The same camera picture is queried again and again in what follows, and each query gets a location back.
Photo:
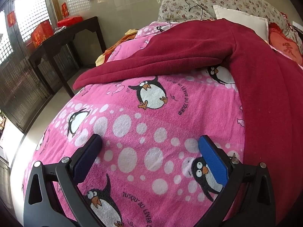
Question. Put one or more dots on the maroon fleece garment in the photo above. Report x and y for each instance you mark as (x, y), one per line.
(260, 87)

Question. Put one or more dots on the dark wooden side table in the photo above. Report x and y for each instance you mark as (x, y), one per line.
(71, 32)

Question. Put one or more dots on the dark lattice door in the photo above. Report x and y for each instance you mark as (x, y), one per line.
(23, 87)

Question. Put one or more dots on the small floral pillow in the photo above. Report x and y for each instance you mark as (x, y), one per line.
(180, 7)

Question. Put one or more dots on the red paper on wall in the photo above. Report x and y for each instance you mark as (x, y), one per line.
(64, 10)

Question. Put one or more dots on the white pillow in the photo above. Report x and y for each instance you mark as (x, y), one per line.
(239, 19)

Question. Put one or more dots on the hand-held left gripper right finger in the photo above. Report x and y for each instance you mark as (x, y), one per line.
(213, 160)

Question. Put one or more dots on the yellow orange patterned blanket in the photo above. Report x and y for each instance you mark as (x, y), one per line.
(102, 58)

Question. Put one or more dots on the pink penguin print blanket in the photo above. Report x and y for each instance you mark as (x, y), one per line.
(153, 113)

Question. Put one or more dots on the tall red gift box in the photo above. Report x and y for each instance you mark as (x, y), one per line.
(41, 34)

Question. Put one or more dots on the red heart cushion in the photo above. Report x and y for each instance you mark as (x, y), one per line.
(284, 45)

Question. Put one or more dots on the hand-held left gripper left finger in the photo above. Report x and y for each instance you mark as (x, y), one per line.
(87, 156)

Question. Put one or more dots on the red paper on door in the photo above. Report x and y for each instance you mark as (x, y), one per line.
(11, 18)

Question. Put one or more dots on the flat red gift box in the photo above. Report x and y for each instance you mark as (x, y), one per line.
(69, 21)

